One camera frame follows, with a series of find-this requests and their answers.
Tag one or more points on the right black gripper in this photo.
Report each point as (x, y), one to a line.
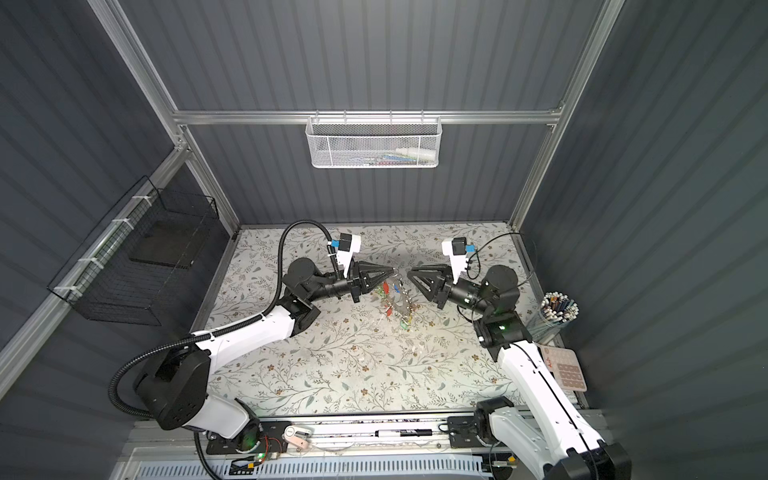
(442, 285)

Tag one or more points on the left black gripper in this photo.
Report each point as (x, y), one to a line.
(362, 283)

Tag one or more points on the large keyring with coloured keys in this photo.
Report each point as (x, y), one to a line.
(396, 301)

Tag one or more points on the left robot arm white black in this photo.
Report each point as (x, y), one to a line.
(174, 385)

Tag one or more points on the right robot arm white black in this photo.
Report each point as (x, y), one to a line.
(561, 444)

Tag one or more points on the white bottle in basket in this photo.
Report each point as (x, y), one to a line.
(419, 155)

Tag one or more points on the clear cup of pens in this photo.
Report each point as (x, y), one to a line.
(555, 311)

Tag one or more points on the pink calculator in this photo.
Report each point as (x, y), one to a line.
(563, 364)

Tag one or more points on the black marker pen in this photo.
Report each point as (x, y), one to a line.
(403, 433)

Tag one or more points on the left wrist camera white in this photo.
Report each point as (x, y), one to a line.
(345, 247)

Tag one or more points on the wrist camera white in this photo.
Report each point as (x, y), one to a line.
(345, 247)
(457, 249)

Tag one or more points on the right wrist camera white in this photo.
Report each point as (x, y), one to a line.
(457, 249)

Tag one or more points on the white wire mesh basket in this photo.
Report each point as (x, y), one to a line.
(369, 144)

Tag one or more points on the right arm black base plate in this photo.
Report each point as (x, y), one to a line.
(468, 431)

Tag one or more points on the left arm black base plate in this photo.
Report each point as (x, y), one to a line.
(265, 438)

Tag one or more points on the black wire mesh basket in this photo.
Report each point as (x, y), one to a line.
(150, 266)

